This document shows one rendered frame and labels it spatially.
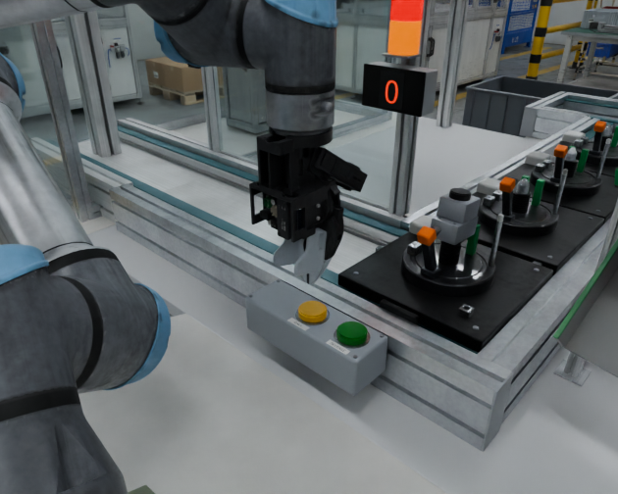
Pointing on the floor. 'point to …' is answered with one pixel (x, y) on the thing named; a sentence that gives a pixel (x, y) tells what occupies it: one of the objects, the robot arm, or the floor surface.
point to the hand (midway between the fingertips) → (313, 272)
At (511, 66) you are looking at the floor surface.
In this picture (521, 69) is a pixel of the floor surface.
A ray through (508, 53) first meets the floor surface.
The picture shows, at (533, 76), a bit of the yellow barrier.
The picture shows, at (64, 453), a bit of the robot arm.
